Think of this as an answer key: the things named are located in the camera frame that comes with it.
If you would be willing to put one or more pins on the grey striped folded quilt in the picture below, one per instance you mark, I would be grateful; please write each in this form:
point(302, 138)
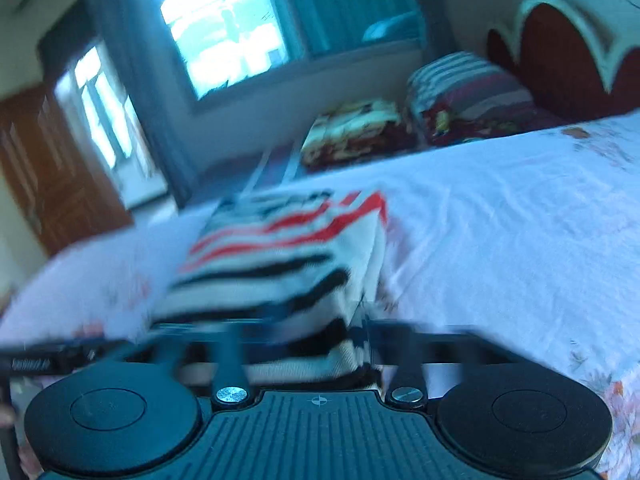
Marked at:
point(465, 80)

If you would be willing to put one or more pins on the brown wooden door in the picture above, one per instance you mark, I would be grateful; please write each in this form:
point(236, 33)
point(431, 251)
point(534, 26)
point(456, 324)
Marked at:
point(55, 175)

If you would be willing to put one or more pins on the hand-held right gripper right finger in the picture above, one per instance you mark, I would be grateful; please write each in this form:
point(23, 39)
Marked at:
point(367, 335)

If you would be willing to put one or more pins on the red patterned folded quilt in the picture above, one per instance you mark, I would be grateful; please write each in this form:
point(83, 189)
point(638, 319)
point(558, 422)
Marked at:
point(460, 127)

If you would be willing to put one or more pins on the white black red striped sweater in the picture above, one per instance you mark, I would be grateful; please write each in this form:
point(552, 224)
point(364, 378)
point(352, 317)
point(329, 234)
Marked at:
point(280, 260)

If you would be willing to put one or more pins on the teal curtain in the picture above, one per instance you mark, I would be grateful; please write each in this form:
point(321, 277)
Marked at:
point(340, 0)

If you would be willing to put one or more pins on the teal cushion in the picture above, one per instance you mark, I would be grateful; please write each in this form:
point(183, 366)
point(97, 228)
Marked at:
point(392, 27)

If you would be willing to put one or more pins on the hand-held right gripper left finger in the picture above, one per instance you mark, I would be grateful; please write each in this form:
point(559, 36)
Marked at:
point(227, 357)

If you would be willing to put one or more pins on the bed with white floral sheet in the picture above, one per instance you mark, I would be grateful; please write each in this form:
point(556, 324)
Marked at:
point(500, 235)

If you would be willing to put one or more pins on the balcony glass door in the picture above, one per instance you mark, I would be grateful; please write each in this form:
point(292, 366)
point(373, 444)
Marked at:
point(100, 105)

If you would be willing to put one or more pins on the large glass window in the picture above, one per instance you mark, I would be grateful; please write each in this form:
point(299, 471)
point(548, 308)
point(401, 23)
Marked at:
point(215, 20)

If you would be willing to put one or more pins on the red white scalloped headboard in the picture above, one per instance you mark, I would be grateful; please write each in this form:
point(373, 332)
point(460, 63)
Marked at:
point(560, 55)

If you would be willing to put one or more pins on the grey curtain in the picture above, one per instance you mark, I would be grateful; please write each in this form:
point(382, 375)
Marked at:
point(145, 110)
point(435, 10)

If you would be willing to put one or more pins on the cream brown printed folded blanket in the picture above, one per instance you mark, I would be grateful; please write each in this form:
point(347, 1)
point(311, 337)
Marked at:
point(350, 130)

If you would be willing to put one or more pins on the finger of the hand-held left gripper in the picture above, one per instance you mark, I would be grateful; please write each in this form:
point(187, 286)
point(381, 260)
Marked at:
point(90, 354)

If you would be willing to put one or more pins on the low bed with striped sheet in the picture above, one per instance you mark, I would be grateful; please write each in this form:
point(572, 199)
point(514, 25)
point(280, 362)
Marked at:
point(270, 165)

